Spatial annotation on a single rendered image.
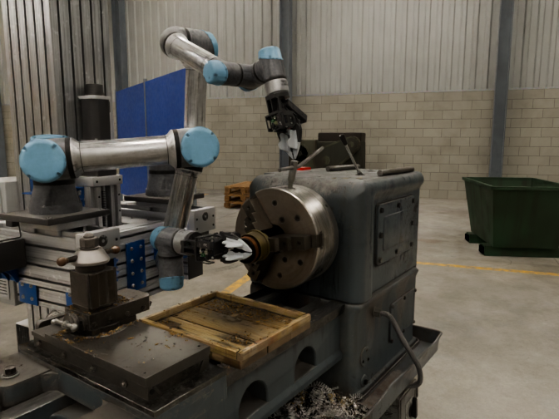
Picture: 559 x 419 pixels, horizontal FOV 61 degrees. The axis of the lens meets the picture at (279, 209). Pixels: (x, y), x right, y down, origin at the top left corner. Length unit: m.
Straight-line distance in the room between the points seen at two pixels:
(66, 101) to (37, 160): 0.45
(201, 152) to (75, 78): 0.62
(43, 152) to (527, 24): 11.01
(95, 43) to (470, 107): 10.11
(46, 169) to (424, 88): 10.55
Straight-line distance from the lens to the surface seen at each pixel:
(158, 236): 1.47
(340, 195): 1.48
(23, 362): 1.21
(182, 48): 1.76
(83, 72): 1.89
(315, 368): 1.48
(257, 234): 1.34
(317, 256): 1.37
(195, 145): 1.39
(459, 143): 11.42
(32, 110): 1.89
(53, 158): 1.39
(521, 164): 11.53
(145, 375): 0.92
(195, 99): 1.95
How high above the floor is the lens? 1.39
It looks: 9 degrees down
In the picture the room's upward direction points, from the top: straight up
